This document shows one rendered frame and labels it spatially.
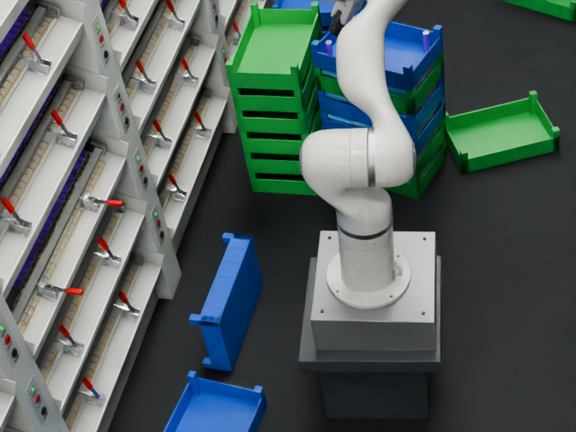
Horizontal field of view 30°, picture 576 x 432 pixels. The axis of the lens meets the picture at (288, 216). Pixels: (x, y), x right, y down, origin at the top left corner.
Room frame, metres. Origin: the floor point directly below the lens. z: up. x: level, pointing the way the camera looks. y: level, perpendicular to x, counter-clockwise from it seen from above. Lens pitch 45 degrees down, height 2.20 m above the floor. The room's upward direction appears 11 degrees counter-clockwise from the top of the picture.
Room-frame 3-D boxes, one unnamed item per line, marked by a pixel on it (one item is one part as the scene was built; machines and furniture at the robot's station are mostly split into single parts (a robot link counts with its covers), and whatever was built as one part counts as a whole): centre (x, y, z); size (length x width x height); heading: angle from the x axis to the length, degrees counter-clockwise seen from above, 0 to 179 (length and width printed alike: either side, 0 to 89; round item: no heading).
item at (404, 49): (2.37, -0.33, 0.44); 0.30 x 0.20 x 0.08; 51
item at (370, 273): (1.60, -0.16, 0.48); 0.19 x 0.19 x 0.18
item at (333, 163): (1.60, -0.13, 0.69); 0.19 x 0.12 x 0.24; 79
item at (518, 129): (2.38, -0.67, 0.04); 0.30 x 0.20 x 0.08; 94
